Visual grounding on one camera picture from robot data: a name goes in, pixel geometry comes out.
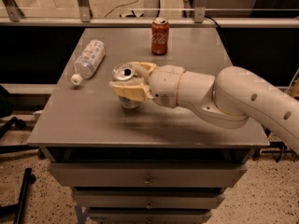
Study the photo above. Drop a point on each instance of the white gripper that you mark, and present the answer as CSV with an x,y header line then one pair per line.
x,y
164,84

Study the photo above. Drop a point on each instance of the white green 7up can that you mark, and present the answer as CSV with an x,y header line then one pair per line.
x,y
124,74

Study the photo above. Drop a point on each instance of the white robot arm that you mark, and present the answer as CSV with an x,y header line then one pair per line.
x,y
227,100

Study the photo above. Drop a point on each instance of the red coca-cola can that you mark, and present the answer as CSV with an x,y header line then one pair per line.
x,y
159,36

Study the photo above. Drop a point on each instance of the clear plastic water bottle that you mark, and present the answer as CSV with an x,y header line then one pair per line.
x,y
88,61

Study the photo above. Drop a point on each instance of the grey drawer cabinet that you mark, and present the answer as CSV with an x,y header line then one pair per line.
x,y
152,164

